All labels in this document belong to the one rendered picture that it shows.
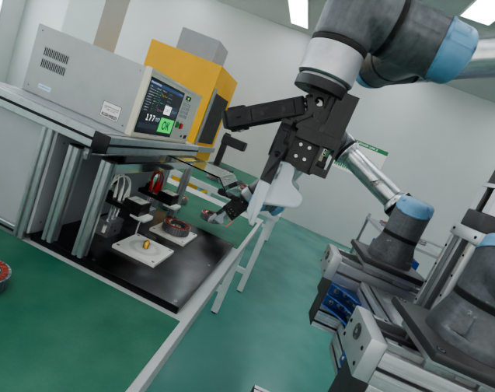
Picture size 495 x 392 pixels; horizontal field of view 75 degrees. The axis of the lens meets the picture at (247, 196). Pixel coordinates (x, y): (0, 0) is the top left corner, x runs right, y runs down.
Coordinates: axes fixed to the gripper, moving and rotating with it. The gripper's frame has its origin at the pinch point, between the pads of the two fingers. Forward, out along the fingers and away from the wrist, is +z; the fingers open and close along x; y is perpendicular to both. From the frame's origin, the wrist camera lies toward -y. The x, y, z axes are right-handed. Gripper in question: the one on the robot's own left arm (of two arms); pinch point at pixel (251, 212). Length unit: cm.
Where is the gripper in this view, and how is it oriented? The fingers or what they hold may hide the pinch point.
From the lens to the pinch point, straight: 46.8
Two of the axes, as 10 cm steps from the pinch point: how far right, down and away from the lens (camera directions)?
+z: -3.8, 9.1, 1.8
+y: 9.2, 3.9, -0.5
